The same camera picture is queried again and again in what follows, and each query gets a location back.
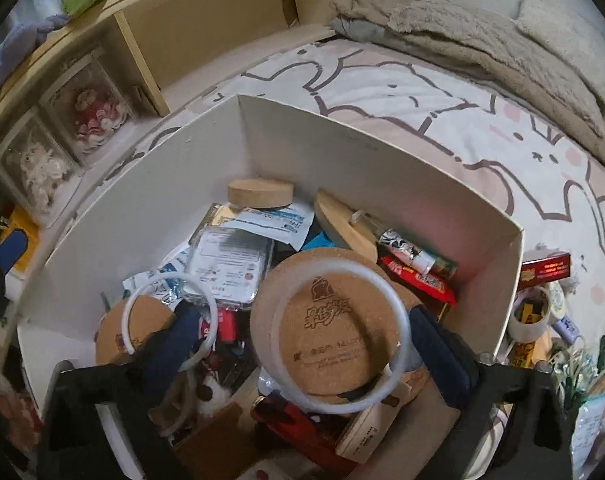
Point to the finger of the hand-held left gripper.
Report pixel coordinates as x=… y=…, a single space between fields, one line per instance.
x=11 y=251

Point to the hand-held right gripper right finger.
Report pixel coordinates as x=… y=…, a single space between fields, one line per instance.
x=440 y=355

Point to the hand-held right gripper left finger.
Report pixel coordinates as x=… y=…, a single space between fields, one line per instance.
x=170 y=352

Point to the white cardboard box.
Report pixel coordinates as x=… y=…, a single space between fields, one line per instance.
x=382 y=175

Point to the yellow box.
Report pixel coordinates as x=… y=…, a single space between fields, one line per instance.
x=27 y=217

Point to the printed cork coaster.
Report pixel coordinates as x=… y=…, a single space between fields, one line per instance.
x=332 y=330
x=115 y=337

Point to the red snack packet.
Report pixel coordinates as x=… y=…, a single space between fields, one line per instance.
x=417 y=280

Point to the white doll display case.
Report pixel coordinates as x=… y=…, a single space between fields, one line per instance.
x=32 y=165

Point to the white tape roll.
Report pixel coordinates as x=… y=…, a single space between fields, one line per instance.
x=527 y=327

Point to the clear plastic card case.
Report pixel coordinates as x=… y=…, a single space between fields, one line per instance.
x=227 y=265

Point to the small printed tube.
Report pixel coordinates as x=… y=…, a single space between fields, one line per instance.
x=397 y=245

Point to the red flat box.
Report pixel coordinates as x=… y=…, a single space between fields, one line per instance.
x=545 y=267

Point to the green patterned packet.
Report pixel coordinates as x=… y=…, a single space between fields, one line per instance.
x=577 y=375

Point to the red flat case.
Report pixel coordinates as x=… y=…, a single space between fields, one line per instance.
x=292 y=425

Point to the red doll display case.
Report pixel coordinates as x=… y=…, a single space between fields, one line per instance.
x=90 y=110

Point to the wooden wedge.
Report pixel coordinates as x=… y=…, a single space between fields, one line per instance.
x=340 y=225

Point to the blue and white packet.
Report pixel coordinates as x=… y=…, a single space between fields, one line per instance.
x=277 y=220

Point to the thick oval cork piece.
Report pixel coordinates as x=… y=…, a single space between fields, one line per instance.
x=260 y=192

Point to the grey curtain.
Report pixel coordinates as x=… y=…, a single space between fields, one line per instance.
x=7 y=55

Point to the wooden headboard shelf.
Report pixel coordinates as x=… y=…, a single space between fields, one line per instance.
x=207 y=35

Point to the beige quilted blanket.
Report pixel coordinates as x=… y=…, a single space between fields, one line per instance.
x=457 y=35

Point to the beige fluffy pillow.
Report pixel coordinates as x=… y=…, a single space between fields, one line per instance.
x=567 y=25

